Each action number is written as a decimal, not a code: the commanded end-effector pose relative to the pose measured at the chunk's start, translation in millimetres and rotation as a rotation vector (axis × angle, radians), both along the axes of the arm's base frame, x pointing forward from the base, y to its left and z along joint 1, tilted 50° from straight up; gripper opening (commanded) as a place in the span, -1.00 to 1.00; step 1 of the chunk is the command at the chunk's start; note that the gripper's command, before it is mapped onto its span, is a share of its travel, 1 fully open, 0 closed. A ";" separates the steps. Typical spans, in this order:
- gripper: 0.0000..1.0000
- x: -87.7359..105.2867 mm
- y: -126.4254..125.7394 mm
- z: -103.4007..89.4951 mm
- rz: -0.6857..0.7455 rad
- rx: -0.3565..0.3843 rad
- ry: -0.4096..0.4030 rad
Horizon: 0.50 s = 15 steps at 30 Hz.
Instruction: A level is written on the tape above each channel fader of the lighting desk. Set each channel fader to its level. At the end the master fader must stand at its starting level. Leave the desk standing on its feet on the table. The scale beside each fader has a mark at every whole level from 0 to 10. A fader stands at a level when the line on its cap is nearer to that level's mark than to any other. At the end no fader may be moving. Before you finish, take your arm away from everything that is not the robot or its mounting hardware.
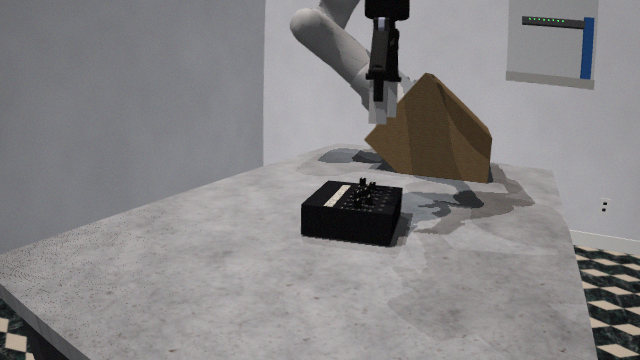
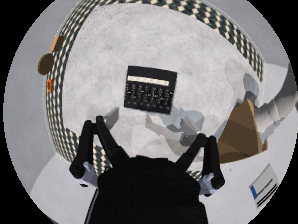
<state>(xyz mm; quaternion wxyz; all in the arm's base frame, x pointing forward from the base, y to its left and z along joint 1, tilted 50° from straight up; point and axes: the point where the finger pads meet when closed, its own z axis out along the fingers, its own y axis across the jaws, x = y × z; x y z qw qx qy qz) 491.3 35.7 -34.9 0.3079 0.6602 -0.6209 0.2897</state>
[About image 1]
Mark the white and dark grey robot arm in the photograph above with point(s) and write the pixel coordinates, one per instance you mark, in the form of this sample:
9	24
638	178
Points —
333	45

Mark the black lighting desk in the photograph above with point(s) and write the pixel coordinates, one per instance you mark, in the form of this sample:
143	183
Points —
334	211

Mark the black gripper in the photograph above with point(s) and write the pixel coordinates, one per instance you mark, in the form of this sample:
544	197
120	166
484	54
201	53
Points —
383	99

